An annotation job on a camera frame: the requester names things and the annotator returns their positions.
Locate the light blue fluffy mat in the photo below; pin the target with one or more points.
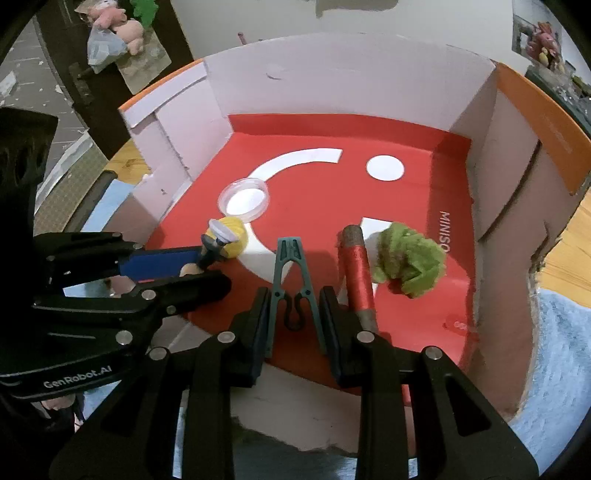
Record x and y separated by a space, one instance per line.
554 360

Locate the beige hanging bag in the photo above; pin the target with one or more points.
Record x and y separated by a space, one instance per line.
147 64

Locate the row of assorted trinkets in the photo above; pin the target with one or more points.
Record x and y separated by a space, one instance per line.
570 83

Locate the green fuzzy ball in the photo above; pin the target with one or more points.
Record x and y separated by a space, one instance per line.
408 261

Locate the clear plastic lid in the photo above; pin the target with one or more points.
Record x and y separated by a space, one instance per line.
243 201

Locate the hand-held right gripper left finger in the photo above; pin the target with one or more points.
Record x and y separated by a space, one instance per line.
256 334

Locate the green plush toy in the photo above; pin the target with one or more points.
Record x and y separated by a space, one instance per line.
145 9

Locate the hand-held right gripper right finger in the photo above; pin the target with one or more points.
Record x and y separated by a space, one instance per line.
336 334

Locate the red cylinder stick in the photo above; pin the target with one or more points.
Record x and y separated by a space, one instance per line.
358 277

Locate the orange cardboard box red floor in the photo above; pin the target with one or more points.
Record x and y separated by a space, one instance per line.
323 194

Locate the yellow bottle cap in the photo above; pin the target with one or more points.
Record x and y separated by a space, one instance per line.
234 241

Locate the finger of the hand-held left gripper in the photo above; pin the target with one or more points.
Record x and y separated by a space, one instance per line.
194 288
161 263

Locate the teal clothespin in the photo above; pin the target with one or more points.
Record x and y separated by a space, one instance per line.
288 251

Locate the clear plastic bag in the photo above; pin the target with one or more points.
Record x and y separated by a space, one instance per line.
104 48

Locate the person's left hand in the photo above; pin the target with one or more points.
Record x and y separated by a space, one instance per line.
57 408

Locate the pink plush toy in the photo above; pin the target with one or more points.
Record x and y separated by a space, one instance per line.
124 27

